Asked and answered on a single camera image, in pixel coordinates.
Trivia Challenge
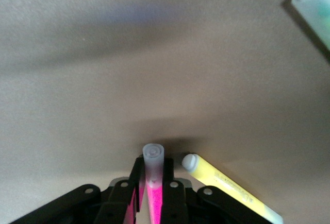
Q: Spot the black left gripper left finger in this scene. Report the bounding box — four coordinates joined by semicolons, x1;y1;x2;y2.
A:
10;157;146;224

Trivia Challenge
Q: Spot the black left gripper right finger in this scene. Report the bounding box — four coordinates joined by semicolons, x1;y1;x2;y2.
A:
161;158;271;224

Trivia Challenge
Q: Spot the pink marker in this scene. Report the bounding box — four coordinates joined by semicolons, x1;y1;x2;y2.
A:
142;143;166;224

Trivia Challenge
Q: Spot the yellow marker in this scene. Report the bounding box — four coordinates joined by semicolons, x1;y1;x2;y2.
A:
181;153;284;224

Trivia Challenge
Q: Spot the green marker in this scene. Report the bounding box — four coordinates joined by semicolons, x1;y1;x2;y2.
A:
291;0;330;52

